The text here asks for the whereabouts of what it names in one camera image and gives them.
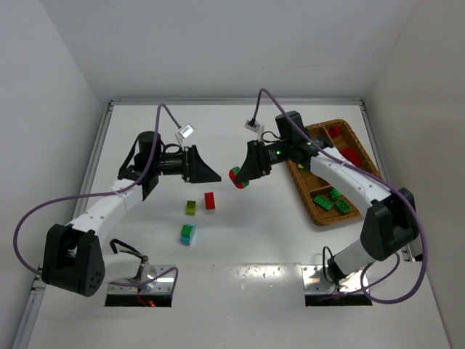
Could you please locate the small red lego brick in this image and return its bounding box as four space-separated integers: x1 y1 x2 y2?
328 126 341 139

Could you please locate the green on cyan lego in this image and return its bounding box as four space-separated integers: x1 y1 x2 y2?
180 224 196 246

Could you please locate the red long lego brick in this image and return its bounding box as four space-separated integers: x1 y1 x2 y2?
340 148 362 167

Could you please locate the thin green lego plate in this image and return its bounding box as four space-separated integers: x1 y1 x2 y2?
313 195 333 211

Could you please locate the green rounded lego brick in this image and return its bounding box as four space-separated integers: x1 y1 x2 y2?
328 187 341 201

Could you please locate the dark green lego brick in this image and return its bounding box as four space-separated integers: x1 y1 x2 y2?
334 199 352 214

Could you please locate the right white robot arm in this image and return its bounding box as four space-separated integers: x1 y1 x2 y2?
235 111 419 284

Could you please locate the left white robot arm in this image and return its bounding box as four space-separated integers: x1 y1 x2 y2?
41 131 222 297

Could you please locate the wicker divided basket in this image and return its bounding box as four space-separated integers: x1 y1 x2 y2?
286 119 389 226

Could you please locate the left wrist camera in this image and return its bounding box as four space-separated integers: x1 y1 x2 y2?
175 124 195 146

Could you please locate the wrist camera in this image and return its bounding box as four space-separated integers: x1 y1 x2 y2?
244 119 264 141
175 124 195 146

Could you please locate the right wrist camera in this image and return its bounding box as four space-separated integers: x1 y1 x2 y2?
244 119 264 141

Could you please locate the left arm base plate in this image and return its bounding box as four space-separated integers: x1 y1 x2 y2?
107 265 179 296

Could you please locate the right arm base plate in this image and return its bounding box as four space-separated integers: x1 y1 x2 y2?
301 265 368 296

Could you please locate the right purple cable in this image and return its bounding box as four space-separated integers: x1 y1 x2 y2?
252 88 429 305

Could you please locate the purple cable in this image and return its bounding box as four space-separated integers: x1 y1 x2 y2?
252 88 429 305
12 103 181 292

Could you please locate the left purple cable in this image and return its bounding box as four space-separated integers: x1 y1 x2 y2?
12 103 181 292

